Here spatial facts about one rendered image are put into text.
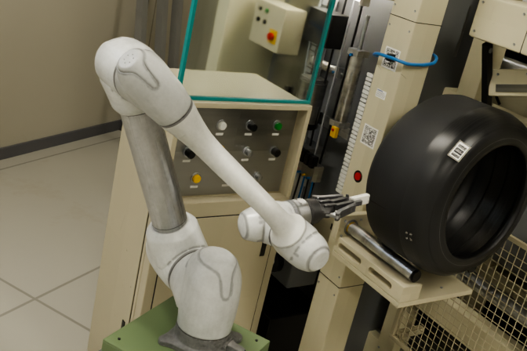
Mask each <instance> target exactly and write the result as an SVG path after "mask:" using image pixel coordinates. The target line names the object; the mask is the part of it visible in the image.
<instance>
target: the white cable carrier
mask: <svg viewBox="0 0 527 351"><path fill-rule="evenodd" d="M373 75H374V74H373V73H369V72H368V73H367V76H369V77H370V78H369V77H366V80H367V81H365V85H364V87H363V88H364V89H363V90H362V92H363V93H362V97H364V98H362V97H361V99H360V100H361V101H362V102H361V101H360V102H359V105H361V106H358V109H359V110H357V114H356V117H357V118H355V122H354V125H353V130H352V131H351V132H352V133H353V134H351V137H352V138H350V139H349V141H350V142H348V145H349V146H347V149H349V150H347V151H346V153H347V154H345V158H344V160H345V161H344V162H343V164H344V165H342V169H341V173H340V176H339V180H338V183H339V184H337V187H338V188H336V191H337V192H338V193H340V194H341V193H342V189H343V185H344V182H345V179H346V174H347V170H348V167H349V164H350V161H351V156H352V153H353V149H354V145H355V141H356V139H357V135H358V130H359V127H360V124H361V121H362V116H363V113H364V109H365V105H366V101H367V99H368V95H369V90H370V87H371V84H372V81H373ZM365 89H367V90H365ZM364 93H365V94H364Z"/></svg>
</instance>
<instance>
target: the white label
mask: <svg viewBox="0 0 527 351"><path fill-rule="evenodd" d="M470 148H471V147H469V146H468V145H467V144H466V143H464V142H462V141H461V140H460V141H459V142H458V143H457V144H456V145H455V146H454V147H453V148H452V149H451V151H450V152H449V153H448V154H447V155H449V156H450V157H451V158H453V159H454V160H456V161H458V162H459V161H460V160H461V159H462V158H463V156H464V155H465V154H466V153H467V152H468V151H469V149H470Z"/></svg>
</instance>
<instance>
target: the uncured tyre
mask: <svg viewBox="0 0 527 351"><path fill-rule="evenodd" d="M460 140H461V141H462V142H464V143H466V144H467V145H468V146H469V147H471V148H470V149H469V151H468V152H467V153H466V154H465V155H464V156H463V158H462V159H461V160H460V161H459V162H458V161H456V160H454V159H453V158H451V157H450V156H449V155H447V154H448V153H449V152H450V151H451V149H452V148H453V147H454V146H455V145H456V144H457V143H458V142H459V141H460ZM365 193H366V194H369V195H370V197H369V203H368V204H366V213H367V217H368V221H369V225H370V226H371V229H372V230H373V232H374V234H375V235H376V236H377V237H378V238H379V240H380V241H381V242H382V243H383V244H384V245H385V246H387V247H388V248H389V249H391V250H392V251H395V252H396V253H398V254H399V255H400V256H402V257H403V258H405V259H407V260H409V261H410V262H411V263H413V264H414V265H416V266H418V267H419V268H421V269H422V270H424V271H426V272H428V273H433V274H436V275H439V276H450V275H454V274H458V273H462V272H465V271H468V270H471V269H473V268H475V267H476V266H479V265H481V264H482V263H483V262H484V261H486V260H487V259H489V258H490V257H491V256H492V255H493V254H494V253H495V252H496V251H497V250H498V249H499V248H500V247H501V246H502V245H503V243H504V242H505V241H506V240H507V239H508V237H509V236H510V235H511V233H512V232H513V230H514V228H515V227H516V226H517V224H518V222H519V220H520V218H521V217H522V215H523V212H524V210H525V208H526V206H527V128H526V127H525V125H524V124H523V123H522V122H521V121H519V120H518V119H517V118H516V117H515V116H514V115H512V114H510V113H508V112H506V111H504V110H501V109H498V108H496V107H492V106H490V105H488V104H486V103H483V102H480V101H477V100H474V99H472V98H470V97H467V96H463V95H454V94H444V95H439V96H434V97H432V98H430V99H428V100H425V101H423V102H422V103H420V104H419V105H417V106H416V107H414V108H413V109H411V110H410V111H409V112H407V113H406V114H405V115H403V116H402V117H401V118H400V119H399V120H398V121H397V122H396V123H395V124H394V126H393V127H392V128H391V129H390V131H389V132H388V133H387V134H386V136H385V137H384V139H383V141H382V142H381V144H380V146H379V148H378V150H377V152H376V154H375V156H374V158H373V162H372V164H371V166H370V169H369V174H368V179H367V183H366V192H365ZM371 201H374V202H376V203H377V204H379V205H380V206H382V207H384V208H385V209H386V210H385V209H383V208H381V207H380V206H379V205H377V204H375V203H373V202H371ZM405 230H408V231H409V232H412V233H413V242H411V241H407V240H406V239H405Z"/></svg>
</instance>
